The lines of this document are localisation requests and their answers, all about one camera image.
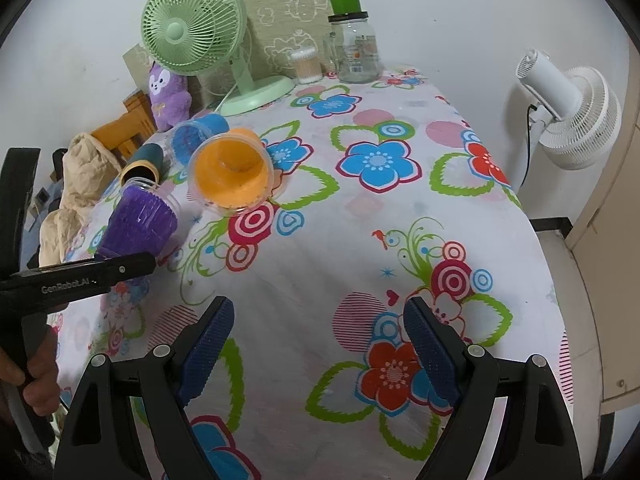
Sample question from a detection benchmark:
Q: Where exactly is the purple plastic cup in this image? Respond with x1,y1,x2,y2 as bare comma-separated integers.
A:
95,180,182,266

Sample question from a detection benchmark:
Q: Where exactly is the white standing fan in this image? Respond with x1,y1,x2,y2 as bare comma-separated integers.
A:
515,49,622,171

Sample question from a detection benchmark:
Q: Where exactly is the blue plastic cup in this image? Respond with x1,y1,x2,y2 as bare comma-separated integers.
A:
165,113,231,166

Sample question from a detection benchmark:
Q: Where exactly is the dark teal cup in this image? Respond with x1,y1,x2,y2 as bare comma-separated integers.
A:
120,143,165,186

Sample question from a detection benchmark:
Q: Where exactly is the beige cabinet door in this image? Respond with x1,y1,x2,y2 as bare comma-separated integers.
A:
565,105,640,416

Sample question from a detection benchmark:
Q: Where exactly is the person's left hand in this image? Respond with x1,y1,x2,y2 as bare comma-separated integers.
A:
0,327,63,416

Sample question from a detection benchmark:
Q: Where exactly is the purple plush toy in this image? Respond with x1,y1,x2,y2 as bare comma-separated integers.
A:
147,61,193,132

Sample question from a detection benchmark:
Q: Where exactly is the cotton swab container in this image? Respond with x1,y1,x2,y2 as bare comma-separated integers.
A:
290,46,322,86

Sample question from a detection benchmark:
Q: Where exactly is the glass jar with black lid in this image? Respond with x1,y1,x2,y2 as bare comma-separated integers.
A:
327,11,385,84

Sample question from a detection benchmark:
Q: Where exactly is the beige cartoon print board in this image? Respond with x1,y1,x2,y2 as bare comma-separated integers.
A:
122,0,337,111

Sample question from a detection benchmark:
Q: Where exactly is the wooden chair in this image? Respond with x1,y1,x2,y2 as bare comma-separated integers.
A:
90,89,160,171

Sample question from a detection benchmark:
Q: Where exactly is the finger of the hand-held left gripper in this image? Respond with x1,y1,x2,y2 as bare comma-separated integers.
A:
94,252,157,292

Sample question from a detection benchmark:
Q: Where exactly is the white fan cable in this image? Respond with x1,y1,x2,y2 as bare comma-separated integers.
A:
202,79,242,116

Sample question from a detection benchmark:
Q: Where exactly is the orange plastic cup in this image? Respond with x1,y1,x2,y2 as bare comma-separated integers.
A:
187,128,273,213

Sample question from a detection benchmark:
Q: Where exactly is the beige blanket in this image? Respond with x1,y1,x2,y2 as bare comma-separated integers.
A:
39,132,126,268

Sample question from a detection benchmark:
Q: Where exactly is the floral tablecloth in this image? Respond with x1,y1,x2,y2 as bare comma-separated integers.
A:
47,62,571,480

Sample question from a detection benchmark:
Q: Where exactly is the green desk fan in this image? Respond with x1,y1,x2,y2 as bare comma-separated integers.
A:
141,0,297,117

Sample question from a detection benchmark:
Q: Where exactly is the small clear glass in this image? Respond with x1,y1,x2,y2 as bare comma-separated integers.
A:
322,32,342,75

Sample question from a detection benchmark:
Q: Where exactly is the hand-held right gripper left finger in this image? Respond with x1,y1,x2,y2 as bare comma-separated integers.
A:
54,296,236,480

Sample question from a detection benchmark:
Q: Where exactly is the black fan cable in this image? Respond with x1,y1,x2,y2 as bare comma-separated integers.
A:
515,104,539,191

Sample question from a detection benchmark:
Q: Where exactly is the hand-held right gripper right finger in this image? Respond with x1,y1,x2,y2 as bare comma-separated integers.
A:
402,296,583,480

